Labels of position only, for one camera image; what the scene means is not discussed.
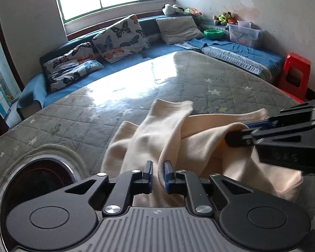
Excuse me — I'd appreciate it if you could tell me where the cream sweatshirt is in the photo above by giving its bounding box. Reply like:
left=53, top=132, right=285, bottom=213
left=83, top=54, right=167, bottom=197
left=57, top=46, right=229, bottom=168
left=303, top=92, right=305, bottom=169
left=101, top=99, right=303, bottom=207

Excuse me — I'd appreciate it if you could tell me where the red plastic stool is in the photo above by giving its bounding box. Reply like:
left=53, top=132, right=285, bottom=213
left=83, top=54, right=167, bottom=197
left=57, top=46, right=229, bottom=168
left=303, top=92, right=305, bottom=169
left=278, top=52, right=311, bottom=103

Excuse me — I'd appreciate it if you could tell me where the quilted grey star tablecloth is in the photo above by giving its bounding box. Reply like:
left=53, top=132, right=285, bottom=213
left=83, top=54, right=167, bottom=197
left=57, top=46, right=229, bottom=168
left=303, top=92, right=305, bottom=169
left=0, top=50, right=315, bottom=252

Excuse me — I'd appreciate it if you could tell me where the black round induction cooktop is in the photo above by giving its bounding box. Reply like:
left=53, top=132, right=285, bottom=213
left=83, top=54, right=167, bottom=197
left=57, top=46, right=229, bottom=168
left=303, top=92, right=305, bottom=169
left=0, top=157, right=78, bottom=251

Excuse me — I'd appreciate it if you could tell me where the clear plastic storage box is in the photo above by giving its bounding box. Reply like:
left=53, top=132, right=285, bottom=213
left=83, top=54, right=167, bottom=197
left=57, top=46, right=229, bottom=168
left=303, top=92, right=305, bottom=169
left=228, top=24, right=265, bottom=49

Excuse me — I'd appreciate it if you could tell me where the green plastic bowl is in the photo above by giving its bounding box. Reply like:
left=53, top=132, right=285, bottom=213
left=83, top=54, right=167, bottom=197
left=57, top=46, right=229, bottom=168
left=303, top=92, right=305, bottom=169
left=203, top=29, right=225, bottom=40

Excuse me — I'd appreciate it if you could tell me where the plush toys pile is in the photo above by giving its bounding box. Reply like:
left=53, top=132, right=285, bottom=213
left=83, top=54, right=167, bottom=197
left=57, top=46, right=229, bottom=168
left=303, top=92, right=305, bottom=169
left=213, top=11, right=237, bottom=26

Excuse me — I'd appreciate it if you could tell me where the grey cushion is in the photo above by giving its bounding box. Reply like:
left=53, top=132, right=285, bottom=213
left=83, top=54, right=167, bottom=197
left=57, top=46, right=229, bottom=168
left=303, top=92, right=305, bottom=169
left=156, top=16, right=204, bottom=44

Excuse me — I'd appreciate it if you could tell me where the flat butterfly pillow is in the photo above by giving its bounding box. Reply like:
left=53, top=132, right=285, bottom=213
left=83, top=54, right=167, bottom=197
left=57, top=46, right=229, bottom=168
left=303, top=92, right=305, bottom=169
left=43, top=42, right=103, bottom=92

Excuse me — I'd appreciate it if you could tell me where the blue corner sofa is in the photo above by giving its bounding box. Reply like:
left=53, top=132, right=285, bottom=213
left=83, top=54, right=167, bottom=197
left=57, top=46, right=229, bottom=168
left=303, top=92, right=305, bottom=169
left=16, top=16, right=285, bottom=119

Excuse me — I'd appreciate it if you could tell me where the upright butterfly pillow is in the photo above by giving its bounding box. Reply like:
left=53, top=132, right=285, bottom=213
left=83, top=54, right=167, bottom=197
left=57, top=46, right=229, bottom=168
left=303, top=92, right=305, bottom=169
left=92, top=14, right=150, bottom=63

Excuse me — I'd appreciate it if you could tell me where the panda plush toy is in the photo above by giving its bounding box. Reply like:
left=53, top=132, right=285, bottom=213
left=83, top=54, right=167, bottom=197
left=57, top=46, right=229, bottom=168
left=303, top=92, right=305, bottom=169
left=161, top=3, right=184, bottom=16

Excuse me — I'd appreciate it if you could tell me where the blue small cabinet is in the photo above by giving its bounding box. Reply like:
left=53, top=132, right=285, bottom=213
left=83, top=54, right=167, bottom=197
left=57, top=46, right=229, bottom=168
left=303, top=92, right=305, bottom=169
left=0, top=81, right=11, bottom=119

